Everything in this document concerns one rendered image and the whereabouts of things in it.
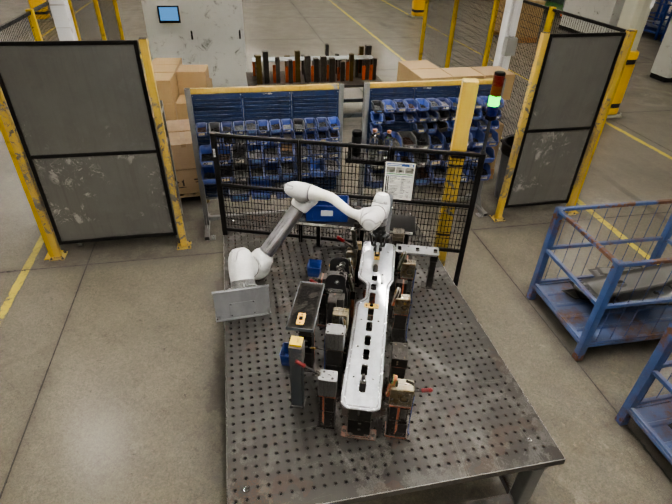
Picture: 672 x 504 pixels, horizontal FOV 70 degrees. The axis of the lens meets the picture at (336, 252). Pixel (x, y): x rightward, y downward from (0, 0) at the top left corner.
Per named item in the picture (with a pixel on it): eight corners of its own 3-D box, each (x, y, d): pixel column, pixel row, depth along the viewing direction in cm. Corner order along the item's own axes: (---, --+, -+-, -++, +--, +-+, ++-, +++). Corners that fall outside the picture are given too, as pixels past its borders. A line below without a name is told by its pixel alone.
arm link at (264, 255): (233, 269, 325) (248, 271, 346) (249, 284, 321) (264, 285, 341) (299, 176, 317) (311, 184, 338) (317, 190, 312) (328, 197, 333)
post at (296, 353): (303, 408, 253) (302, 350, 228) (289, 407, 254) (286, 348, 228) (306, 397, 259) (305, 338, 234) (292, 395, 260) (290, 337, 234)
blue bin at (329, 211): (348, 222, 344) (348, 206, 337) (305, 221, 344) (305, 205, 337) (347, 210, 358) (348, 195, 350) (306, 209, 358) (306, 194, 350)
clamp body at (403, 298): (407, 345, 292) (413, 302, 272) (386, 343, 293) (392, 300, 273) (407, 335, 299) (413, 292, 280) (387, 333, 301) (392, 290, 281)
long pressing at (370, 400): (386, 413, 218) (386, 411, 217) (336, 407, 220) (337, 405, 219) (395, 244, 330) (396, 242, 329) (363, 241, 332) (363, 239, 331)
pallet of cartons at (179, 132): (210, 202, 570) (197, 116, 510) (137, 210, 552) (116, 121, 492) (205, 160, 665) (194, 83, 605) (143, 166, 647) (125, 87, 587)
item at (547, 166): (494, 222, 549) (542, 33, 435) (489, 215, 561) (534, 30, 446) (576, 214, 567) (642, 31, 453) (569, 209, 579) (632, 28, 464)
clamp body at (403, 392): (410, 442, 239) (419, 394, 218) (380, 438, 240) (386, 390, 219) (410, 424, 247) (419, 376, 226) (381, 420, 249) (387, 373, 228)
